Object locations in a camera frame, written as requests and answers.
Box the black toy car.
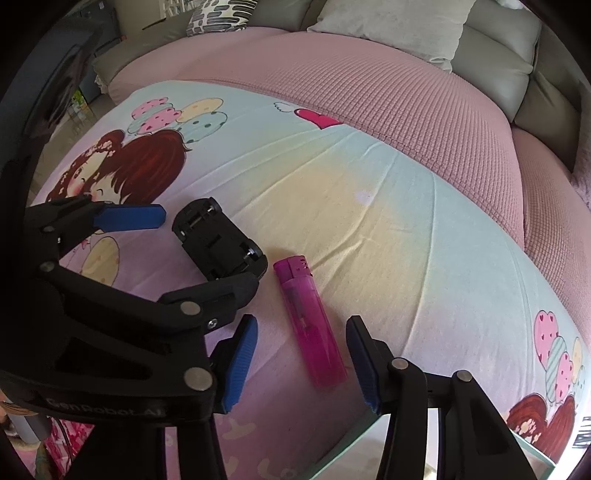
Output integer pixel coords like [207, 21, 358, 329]
[173, 198, 269, 280]

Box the pink sofa cover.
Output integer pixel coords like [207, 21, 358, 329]
[108, 25, 591, 305]

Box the lilac grey pillow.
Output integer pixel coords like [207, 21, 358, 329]
[570, 171, 591, 208]

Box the black white patterned pillow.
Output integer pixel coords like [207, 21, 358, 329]
[186, 0, 259, 38]

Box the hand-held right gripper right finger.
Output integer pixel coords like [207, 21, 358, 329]
[346, 316, 539, 480]

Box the light grey pillow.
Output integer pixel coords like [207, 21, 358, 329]
[307, 0, 477, 73]

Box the pink lighter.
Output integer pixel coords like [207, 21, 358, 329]
[273, 256, 348, 388]

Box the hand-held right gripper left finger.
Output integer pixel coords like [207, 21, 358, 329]
[157, 314, 259, 480]

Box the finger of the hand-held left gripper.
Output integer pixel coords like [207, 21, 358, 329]
[39, 262, 260, 335]
[25, 196, 167, 259]

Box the printed cartoon blanket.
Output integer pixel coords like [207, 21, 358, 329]
[28, 80, 591, 480]

